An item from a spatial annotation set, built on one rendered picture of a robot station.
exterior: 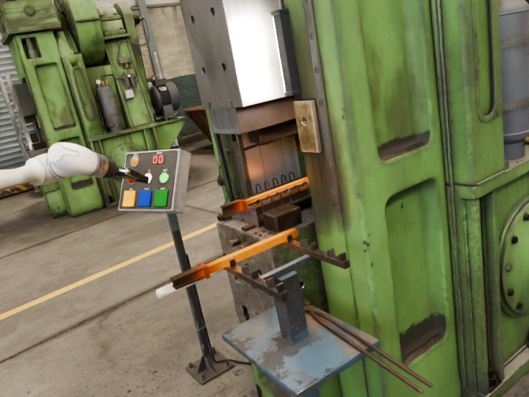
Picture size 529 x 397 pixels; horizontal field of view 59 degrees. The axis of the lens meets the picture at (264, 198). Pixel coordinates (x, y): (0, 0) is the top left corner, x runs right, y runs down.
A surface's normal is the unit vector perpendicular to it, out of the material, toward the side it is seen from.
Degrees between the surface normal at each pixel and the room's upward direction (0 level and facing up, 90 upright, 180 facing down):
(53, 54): 89
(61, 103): 89
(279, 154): 90
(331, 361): 0
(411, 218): 90
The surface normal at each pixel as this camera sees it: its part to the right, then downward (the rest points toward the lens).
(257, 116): 0.57, 0.14
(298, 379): -0.18, -0.94
